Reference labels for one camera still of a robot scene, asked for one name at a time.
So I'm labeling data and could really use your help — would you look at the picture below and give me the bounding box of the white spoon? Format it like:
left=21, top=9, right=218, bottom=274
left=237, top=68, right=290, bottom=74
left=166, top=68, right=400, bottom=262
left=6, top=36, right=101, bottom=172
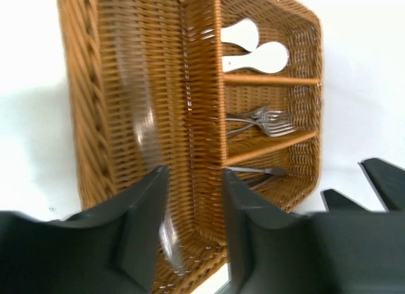
left=222, top=41, right=289, bottom=74
left=221, top=18, right=259, bottom=52

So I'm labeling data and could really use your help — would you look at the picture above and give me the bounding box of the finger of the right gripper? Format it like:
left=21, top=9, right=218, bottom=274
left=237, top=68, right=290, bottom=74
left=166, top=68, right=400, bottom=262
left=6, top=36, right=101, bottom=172
left=321, top=188, right=370, bottom=212

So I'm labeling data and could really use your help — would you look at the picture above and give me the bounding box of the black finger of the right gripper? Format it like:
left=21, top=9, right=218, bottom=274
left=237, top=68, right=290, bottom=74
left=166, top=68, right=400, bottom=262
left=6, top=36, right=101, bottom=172
left=359, top=157, right=404, bottom=211

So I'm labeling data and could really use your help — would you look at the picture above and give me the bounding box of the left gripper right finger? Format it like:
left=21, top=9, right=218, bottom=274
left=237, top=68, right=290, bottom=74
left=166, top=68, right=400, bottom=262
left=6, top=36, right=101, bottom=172
left=222, top=169, right=404, bottom=293

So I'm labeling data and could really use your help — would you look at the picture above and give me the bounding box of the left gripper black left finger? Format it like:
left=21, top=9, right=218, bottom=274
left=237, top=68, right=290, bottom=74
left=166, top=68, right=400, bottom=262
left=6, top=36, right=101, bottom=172
left=1, top=166, right=169, bottom=293

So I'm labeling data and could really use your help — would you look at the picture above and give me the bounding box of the long silver chopstick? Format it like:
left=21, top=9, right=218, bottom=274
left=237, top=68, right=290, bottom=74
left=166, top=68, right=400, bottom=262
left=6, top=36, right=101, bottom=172
left=115, top=37, right=185, bottom=276

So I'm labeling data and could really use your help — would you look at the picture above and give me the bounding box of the brown wicker divided tray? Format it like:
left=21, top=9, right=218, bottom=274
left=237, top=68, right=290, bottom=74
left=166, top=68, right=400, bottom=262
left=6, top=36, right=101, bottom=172
left=58, top=0, right=323, bottom=293

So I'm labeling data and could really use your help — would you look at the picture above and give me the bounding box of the silver knife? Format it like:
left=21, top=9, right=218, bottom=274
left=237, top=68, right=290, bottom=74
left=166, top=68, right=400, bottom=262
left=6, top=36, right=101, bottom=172
left=228, top=166, right=287, bottom=176

